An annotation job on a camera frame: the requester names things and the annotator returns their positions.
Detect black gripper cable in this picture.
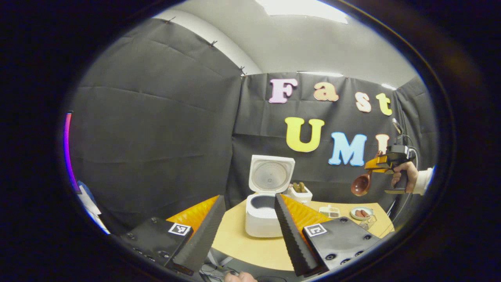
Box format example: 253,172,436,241
393,117,420,173

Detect blue object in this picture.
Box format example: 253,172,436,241
77,181,94,204

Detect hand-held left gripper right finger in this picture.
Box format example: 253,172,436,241
274,193,383,277

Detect white toaster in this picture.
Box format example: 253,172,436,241
288,184,313,204

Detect pale green plate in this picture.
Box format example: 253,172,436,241
350,206,374,221

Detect computer monitor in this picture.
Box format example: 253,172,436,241
64,112,81,193

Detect black backdrop cloth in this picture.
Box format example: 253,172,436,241
67,18,437,235

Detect brown wooden spoon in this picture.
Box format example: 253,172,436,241
351,151,382,197

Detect white papers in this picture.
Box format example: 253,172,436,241
78,192,111,235

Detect white divided grain dish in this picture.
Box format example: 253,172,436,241
319,205,341,219

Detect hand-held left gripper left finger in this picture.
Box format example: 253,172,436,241
117,194,227,275

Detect white rice cooker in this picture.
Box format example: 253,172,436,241
245,155,296,238

